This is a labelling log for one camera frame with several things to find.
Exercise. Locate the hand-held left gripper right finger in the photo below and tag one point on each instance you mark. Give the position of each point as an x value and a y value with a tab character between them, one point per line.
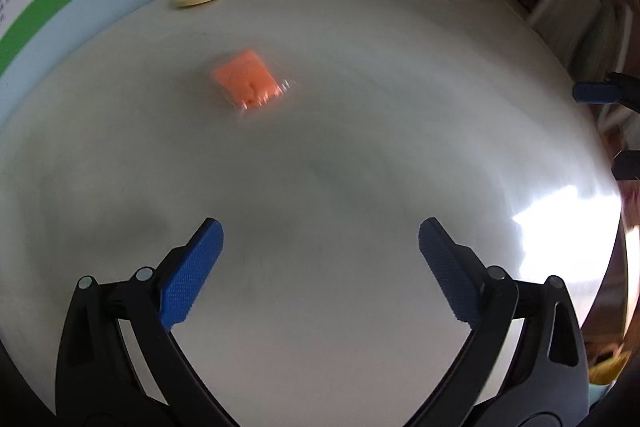
450	274

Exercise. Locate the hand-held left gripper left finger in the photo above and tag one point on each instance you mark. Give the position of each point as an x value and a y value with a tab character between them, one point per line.
192	274

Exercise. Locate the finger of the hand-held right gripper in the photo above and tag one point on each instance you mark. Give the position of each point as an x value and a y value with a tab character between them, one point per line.
595	91
627	166

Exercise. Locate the orange plastic packet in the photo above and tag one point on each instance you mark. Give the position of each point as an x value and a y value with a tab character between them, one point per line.
247	79

